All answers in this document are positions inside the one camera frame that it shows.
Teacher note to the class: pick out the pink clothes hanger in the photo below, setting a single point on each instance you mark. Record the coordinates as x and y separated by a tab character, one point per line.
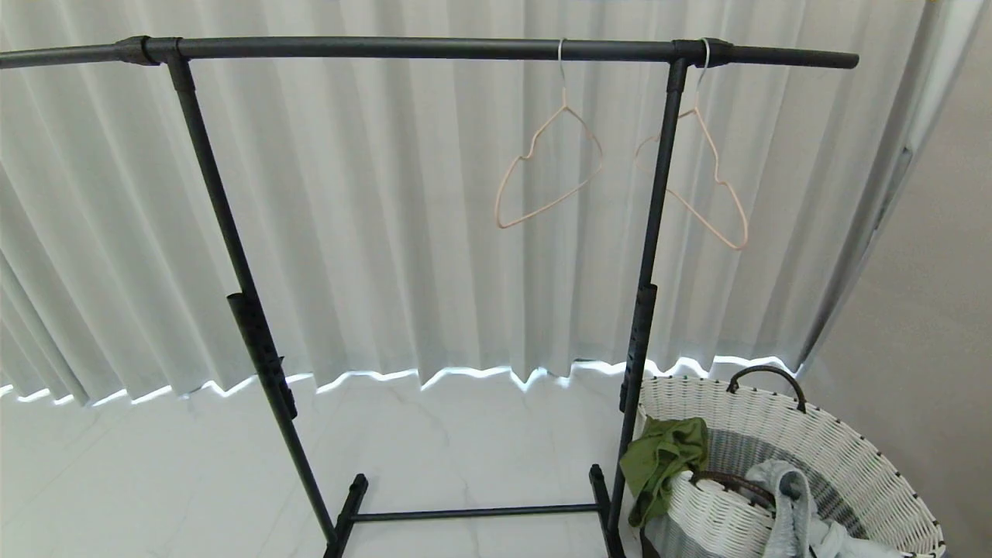
696	105
563	99

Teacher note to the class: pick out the pale grey shorts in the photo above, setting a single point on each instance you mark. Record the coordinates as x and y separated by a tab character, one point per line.
783	504

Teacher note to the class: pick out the white curtain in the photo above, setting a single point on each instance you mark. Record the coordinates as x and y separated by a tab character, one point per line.
387	194

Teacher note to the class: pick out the black clothes rack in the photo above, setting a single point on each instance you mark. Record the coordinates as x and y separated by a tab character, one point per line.
387	48

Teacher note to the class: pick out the green garment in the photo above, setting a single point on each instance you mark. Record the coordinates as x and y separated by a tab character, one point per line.
666	453

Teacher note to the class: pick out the white laundry basket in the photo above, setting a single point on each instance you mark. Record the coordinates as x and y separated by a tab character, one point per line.
845	457

